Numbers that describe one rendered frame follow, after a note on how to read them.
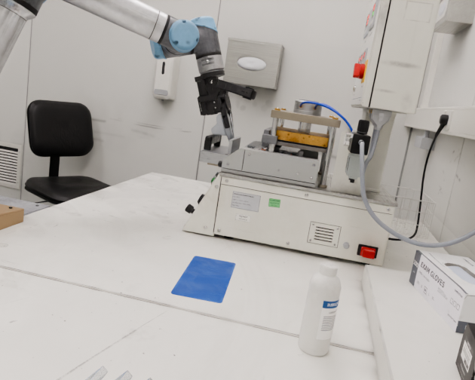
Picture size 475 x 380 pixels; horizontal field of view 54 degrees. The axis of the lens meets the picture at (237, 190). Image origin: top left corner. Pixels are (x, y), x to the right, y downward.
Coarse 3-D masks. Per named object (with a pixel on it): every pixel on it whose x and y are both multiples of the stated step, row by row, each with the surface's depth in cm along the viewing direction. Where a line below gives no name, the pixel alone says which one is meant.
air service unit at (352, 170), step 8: (360, 120) 108; (360, 128) 107; (368, 128) 108; (352, 136) 109; (360, 136) 107; (368, 136) 107; (344, 144) 113; (352, 144) 107; (368, 144) 107; (352, 152) 108; (352, 160) 109; (352, 168) 109; (352, 176) 110
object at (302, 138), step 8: (280, 128) 135; (288, 128) 142; (304, 128) 133; (280, 136) 126; (288, 136) 126; (296, 136) 125; (304, 136) 125; (312, 136) 125; (320, 136) 125; (328, 136) 130; (280, 144) 126; (288, 144) 126; (296, 144) 126; (304, 144) 126; (312, 144) 125; (320, 144) 125
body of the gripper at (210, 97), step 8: (208, 72) 133; (216, 72) 133; (224, 72) 136; (200, 80) 135; (208, 80) 135; (216, 80) 135; (200, 88) 138; (208, 88) 136; (216, 88) 135; (200, 96) 138; (208, 96) 134; (216, 96) 134; (224, 96) 134; (208, 104) 135; (216, 104) 135; (208, 112) 135; (216, 112) 140
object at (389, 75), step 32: (384, 0) 111; (416, 0) 110; (384, 32) 113; (416, 32) 111; (384, 64) 113; (416, 64) 112; (352, 96) 146; (384, 96) 114; (416, 96) 113; (352, 128) 118; (384, 128) 127; (384, 160) 128; (352, 192) 121
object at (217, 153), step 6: (234, 138) 137; (240, 138) 144; (228, 144) 132; (234, 144) 136; (204, 150) 131; (210, 150) 133; (216, 150) 136; (222, 150) 138; (228, 150) 132; (234, 150) 138; (204, 156) 130; (210, 156) 129; (216, 156) 129; (222, 156) 129; (210, 162) 130; (216, 162) 129
